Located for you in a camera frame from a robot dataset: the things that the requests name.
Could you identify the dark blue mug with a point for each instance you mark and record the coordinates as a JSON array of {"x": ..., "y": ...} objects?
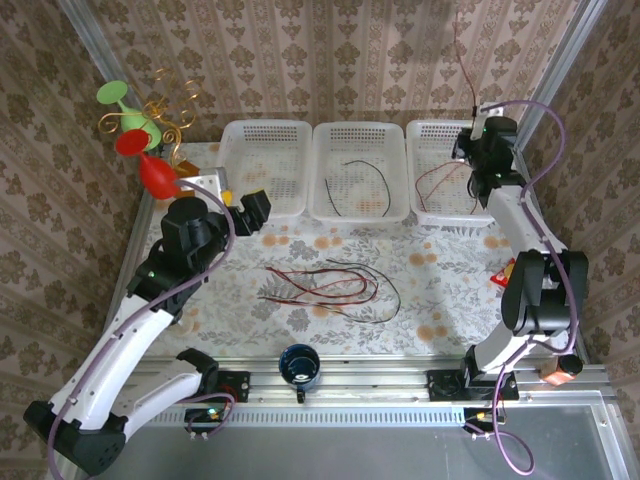
[{"x": 300, "y": 365}]

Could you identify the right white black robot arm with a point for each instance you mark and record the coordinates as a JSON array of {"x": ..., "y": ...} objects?
[{"x": 520, "y": 230}]

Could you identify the aluminium frame post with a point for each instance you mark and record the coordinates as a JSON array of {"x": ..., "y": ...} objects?
[
  {"x": 565, "y": 65},
  {"x": 87, "y": 35}
]

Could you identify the floral tablecloth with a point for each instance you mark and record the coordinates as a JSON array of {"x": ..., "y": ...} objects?
[{"x": 450, "y": 280}]

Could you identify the red snack packet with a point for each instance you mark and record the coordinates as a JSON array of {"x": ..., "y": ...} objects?
[{"x": 501, "y": 274}]

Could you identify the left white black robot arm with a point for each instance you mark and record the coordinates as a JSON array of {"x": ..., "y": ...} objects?
[{"x": 105, "y": 365}]

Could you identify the grey metal base plate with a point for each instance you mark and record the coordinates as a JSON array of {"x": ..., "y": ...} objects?
[{"x": 350, "y": 455}]

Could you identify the small clear glass jar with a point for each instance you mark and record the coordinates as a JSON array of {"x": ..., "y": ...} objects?
[{"x": 189, "y": 327}]

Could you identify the aluminium extrusion rail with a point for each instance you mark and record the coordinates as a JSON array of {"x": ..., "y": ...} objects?
[{"x": 375, "y": 380}]

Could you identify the small black controller board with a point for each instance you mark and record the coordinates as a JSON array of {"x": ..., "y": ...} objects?
[
  {"x": 480, "y": 419},
  {"x": 207, "y": 420}
]

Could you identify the green plastic goblet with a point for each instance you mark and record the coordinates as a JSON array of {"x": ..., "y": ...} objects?
[{"x": 112, "y": 92}]

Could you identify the white perforated plastic basket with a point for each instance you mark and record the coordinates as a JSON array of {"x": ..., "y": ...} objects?
[
  {"x": 435, "y": 145},
  {"x": 357, "y": 145},
  {"x": 260, "y": 150}
]

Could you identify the red plastic goblet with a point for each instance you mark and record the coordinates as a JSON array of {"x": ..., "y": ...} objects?
[{"x": 157, "y": 177}]

